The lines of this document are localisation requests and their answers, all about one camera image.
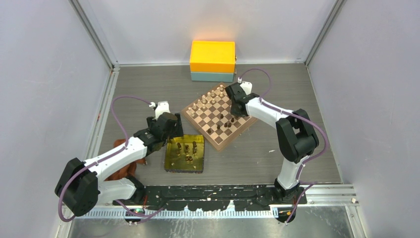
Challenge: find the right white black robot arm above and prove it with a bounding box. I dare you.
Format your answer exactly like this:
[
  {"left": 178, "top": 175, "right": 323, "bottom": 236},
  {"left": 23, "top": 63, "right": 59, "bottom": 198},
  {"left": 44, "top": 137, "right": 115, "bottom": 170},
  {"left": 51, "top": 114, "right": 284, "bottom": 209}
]
[{"left": 225, "top": 82, "right": 319, "bottom": 204}]

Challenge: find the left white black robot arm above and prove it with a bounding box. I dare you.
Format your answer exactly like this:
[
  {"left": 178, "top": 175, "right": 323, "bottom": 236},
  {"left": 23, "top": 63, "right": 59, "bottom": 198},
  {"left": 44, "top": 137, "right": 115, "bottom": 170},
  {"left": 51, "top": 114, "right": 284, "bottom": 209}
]
[{"left": 54, "top": 112, "right": 183, "bottom": 217}]

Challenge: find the yellow transparent tray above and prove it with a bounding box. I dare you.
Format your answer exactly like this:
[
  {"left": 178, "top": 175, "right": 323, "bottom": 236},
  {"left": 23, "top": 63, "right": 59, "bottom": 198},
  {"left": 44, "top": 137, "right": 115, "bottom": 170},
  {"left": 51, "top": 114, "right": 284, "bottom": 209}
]
[{"left": 164, "top": 134, "right": 205, "bottom": 174}]

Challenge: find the grey-blue box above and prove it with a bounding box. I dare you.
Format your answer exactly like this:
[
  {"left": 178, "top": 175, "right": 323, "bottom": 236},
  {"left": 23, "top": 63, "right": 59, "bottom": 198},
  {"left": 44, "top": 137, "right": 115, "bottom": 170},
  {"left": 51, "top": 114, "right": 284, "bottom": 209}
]
[{"left": 191, "top": 72, "right": 235, "bottom": 82}]

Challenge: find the wooden chessboard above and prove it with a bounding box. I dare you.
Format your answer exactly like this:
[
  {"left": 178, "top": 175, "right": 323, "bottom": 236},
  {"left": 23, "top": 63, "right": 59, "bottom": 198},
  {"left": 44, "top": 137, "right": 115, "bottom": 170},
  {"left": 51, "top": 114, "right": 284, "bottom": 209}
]
[{"left": 181, "top": 82, "right": 258, "bottom": 151}]

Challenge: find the yellow box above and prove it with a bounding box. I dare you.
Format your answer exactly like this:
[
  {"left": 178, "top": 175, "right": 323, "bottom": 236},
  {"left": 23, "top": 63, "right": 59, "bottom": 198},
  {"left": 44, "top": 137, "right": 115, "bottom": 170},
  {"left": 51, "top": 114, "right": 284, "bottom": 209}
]
[{"left": 189, "top": 40, "right": 236, "bottom": 73}]

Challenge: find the brown cloth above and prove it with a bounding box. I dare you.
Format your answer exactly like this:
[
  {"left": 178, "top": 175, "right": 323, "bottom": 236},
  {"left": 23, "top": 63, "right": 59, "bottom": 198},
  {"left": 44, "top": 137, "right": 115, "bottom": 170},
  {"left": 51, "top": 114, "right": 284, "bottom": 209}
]
[{"left": 105, "top": 157, "right": 147, "bottom": 181}]

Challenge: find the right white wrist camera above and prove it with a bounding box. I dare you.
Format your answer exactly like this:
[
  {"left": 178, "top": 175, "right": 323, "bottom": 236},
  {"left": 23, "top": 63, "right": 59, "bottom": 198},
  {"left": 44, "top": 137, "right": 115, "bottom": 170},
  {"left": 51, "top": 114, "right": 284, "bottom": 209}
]
[{"left": 240, "top": 81, "right": 253, "bottom": 95}]

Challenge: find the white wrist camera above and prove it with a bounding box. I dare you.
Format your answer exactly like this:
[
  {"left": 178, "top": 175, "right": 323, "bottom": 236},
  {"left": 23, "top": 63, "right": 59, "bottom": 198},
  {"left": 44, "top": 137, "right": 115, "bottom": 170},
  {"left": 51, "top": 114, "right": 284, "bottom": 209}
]
[
  {"left": 154, "top": 101, "right": 170, "bottom": 119},
  {"left": 240, "top": 81, "right": 253, "bottom": 95}
]

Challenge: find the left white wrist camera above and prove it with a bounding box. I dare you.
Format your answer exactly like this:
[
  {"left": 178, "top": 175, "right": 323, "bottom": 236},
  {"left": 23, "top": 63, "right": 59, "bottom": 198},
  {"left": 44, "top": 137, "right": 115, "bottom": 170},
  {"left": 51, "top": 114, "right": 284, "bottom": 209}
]
[{"left": 154, "top": 101, "right": 170, "bottom": 119}]

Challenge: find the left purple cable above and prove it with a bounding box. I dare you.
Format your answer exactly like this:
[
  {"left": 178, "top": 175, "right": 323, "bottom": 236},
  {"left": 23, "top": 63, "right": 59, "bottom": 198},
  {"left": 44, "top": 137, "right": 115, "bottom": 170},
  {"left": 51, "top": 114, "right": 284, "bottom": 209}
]
[{"left": 56, "top": 95, "right": 165, "bottom": 224}]

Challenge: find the purple cable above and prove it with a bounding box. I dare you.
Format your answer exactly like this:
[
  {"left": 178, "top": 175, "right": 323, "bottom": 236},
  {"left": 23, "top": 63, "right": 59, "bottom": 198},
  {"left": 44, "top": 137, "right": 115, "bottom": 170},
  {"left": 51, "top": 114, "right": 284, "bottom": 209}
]
[
  {"left": 56, "top": 95, "right": 165, "bottom": 224},
  {"left": 238, "top": 68, "right": 330, "bottom": 226}
]

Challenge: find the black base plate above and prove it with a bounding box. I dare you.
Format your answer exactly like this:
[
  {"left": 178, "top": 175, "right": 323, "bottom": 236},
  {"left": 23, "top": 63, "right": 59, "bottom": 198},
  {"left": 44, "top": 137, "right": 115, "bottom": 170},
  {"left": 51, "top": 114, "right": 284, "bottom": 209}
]
[{"left": 122, "top": 184, "right": 307, "bottom": 212}]

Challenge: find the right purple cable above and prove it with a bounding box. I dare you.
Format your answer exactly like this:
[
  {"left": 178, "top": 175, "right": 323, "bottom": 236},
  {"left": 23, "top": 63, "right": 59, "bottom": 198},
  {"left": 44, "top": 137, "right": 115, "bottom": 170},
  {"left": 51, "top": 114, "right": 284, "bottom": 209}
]
[{"left": 238, "top": 68, "right": 330, "bottom": 226}]

